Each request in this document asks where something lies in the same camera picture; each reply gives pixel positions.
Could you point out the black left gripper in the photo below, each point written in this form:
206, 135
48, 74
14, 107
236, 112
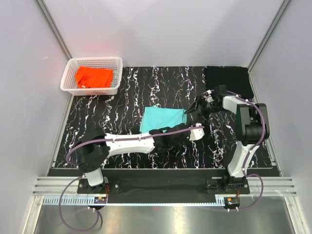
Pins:
185, 140

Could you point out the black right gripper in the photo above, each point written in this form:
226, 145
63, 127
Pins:
194, 106

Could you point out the teal t shirt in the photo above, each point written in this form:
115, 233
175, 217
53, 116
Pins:
155, 118

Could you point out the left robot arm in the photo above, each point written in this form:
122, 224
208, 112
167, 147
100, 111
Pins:
91, 154

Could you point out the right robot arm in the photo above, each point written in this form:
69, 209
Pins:
251, 126

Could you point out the folded black t shirt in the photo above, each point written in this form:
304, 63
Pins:
235, 78

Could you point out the right controller board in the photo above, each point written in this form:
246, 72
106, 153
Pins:
233, 201

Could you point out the controller board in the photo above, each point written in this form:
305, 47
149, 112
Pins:
100, 199
233, 201

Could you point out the left controller board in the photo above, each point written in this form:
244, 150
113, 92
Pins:
100, 199

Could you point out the orange t shirt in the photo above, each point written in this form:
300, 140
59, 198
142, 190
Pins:
87, 77

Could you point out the white plastic basket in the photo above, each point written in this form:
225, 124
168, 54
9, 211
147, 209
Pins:
68, 82

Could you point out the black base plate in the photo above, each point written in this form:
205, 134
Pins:
187, 183

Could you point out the white slotted cable duct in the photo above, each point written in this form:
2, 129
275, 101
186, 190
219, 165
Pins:
114, 200

